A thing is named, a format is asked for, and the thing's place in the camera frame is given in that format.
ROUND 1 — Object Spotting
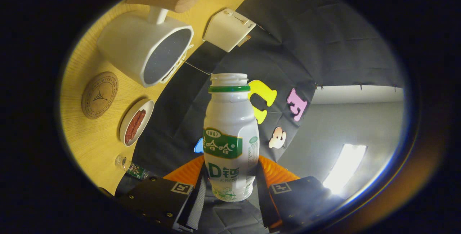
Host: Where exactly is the round white plate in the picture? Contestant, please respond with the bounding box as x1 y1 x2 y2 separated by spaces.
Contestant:
119 99 155 147

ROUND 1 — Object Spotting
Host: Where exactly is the white juice bottle green label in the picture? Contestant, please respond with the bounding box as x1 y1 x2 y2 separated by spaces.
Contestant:
203 73 260 202

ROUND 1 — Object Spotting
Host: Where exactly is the clear plastic water bottle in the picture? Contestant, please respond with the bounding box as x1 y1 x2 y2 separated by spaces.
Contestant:
115 154 150 181

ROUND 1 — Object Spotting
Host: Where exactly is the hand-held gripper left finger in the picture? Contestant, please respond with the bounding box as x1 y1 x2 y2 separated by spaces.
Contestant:
115 155 207 233

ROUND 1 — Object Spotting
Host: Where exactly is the wooden table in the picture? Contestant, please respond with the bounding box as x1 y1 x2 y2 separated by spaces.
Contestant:
59 0 278 195

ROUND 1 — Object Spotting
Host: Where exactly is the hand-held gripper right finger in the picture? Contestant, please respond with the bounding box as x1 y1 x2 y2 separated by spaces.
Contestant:
256 155 334 233

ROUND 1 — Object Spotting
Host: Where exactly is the white cup wooden handle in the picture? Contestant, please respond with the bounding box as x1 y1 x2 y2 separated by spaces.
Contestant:
97 0 201 88

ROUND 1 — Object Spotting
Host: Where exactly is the white toaster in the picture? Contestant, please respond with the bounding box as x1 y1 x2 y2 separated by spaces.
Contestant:
203 8 257 53

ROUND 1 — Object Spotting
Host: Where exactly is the red meat slice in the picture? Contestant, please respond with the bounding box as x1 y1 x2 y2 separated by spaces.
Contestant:
124 112 142 144
128 109 147 144

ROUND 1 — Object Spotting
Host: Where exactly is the round cork coaster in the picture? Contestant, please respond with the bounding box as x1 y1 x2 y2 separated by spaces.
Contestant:
81 71 119 120

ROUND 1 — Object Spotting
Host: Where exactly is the ceiling light panel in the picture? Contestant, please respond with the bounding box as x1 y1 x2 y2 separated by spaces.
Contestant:
322 143 368 195

